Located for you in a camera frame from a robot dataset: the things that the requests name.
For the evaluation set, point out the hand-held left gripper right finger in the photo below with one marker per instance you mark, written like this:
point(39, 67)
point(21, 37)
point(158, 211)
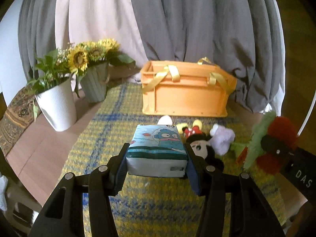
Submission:
point(193, 176)

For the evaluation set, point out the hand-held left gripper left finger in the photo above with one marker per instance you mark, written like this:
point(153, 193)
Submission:
point(120, 175)

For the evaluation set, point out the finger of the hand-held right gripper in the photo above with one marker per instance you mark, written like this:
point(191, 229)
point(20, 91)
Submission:
point(274, 145)

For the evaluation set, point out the red and green plush toy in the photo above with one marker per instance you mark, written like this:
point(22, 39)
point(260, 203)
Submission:
point(279, 126)

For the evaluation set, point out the light blue cartoon pouch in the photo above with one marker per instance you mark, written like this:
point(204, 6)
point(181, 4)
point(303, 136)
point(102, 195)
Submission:
point(155, 148)

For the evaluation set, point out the orange plastic crate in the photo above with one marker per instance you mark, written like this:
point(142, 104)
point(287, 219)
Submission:
point(185, 98)

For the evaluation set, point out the black mouse plush toy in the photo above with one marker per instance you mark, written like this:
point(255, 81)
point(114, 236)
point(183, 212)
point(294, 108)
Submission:
point(200, 148)

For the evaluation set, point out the white pole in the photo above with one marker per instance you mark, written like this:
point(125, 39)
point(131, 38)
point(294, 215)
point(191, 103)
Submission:
point(307, 118)

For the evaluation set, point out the yellow plaid mat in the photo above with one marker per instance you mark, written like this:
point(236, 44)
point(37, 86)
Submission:
point(98, 133)

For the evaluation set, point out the purple plush toy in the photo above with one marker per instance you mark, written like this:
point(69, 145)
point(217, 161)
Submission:
point(223, 139)

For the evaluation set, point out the small white object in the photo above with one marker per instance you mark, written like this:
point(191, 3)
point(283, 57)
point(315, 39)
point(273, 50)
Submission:
point(164, 120)

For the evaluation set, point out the green ribbed vase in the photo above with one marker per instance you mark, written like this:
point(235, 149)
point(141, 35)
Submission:
point(95, 86)

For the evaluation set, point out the white ribbed flower pot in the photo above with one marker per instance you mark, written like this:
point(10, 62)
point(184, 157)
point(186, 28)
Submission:
point(58, 106)

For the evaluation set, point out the white cloth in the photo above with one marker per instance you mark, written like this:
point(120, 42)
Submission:
point(3, 192)

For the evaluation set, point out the patterned brown rug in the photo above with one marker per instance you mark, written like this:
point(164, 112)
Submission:
point(14, 118)

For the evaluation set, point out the sunflower bouquet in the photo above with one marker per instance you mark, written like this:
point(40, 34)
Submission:
point(79, 59)

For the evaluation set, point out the green leafy plant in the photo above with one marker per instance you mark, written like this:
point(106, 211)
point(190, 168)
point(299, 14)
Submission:
point(48, 71)

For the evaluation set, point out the grey curtain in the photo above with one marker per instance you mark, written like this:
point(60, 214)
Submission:
point(197, 17)

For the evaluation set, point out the pale pink curtain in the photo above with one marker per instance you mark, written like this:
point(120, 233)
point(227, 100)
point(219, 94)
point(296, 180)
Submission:
point(93, 12)

